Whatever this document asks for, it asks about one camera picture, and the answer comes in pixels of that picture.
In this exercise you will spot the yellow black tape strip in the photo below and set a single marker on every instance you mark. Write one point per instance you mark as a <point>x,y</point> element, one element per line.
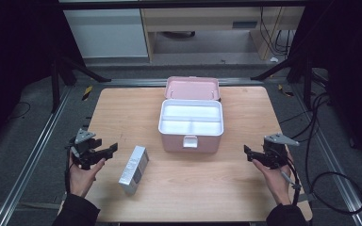
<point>87,93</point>

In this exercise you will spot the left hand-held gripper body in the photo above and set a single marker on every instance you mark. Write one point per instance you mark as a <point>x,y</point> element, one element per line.
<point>86,153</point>

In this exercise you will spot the silver carton box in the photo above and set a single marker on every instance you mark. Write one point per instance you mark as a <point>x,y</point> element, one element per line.
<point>134,169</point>

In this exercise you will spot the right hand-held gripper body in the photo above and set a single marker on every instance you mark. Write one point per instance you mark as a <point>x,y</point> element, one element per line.
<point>276,150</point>

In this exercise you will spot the aluminium floor rail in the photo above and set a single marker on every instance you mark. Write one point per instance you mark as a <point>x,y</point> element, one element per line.
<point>28,163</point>
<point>336,175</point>

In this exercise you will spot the pink storage box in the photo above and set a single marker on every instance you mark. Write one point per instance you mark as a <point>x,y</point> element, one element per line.
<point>191,89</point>

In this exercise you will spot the person's left hand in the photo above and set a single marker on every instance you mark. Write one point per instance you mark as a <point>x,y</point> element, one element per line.
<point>81,180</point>

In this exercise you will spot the person's right hand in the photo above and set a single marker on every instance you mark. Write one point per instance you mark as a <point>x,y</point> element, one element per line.
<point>275,183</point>

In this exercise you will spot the white divided tray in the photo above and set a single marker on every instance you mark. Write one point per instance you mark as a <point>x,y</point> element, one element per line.
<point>190,117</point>

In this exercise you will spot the white cabinet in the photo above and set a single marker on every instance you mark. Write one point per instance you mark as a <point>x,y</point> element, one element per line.
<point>106,33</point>

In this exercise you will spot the black metal stand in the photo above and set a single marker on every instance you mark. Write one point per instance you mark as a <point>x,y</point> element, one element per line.
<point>308,84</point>
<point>55,88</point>

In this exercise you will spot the black curtain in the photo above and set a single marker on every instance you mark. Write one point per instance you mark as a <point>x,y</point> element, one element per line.
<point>15,47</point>
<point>352,62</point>

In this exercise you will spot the light wooden desk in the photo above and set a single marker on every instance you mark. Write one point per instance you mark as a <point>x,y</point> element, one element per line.
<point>201,19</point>

